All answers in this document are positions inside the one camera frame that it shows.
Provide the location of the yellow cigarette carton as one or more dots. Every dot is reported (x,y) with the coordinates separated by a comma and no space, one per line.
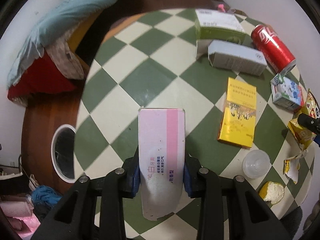
(239,115)

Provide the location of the checkered pink grey mattress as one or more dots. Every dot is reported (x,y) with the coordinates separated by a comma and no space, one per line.
(64,59)

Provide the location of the white round trash bin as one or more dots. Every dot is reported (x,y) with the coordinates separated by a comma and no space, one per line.
(62,150)

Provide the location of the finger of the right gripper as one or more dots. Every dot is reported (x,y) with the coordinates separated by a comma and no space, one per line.
(309,123)

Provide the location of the bitten yellow bun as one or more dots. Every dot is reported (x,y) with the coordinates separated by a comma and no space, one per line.
(272,192)

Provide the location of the clear plastic cup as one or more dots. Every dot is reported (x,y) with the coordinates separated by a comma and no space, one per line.
(256,164)

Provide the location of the light blue duvet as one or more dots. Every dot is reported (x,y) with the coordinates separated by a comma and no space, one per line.
(48,29)

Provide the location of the pink white toothpaste box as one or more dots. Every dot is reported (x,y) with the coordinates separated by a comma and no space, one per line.
(161,148)

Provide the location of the small blue white milk carton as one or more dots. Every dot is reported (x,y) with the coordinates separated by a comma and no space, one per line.
(286,93)

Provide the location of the green white box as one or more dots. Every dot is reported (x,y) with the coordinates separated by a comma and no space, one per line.
(215,25)

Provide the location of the yellow snack bag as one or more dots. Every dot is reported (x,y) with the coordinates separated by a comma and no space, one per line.
(303,136)

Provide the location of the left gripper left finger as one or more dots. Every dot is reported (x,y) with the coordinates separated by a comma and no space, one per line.
(93,208)

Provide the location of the pink item on table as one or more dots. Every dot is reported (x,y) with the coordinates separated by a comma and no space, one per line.
(221,8)

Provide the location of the red cola can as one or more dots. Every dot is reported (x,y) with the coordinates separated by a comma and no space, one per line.
(273,48)

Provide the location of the red bed sheet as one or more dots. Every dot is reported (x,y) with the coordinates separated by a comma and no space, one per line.
(41,77)

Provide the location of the green white checkered tablecloth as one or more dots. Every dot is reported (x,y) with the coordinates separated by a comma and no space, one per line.
(152,63)

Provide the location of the grey white box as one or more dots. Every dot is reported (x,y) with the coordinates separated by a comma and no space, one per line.
(230,56)

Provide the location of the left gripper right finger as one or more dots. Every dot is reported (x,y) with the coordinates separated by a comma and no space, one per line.
(249,216)

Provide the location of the pink blanket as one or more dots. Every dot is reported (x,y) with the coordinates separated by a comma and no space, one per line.
(21,217)

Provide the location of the blue jacket on floor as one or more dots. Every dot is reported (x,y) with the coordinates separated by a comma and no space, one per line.
(44,197)

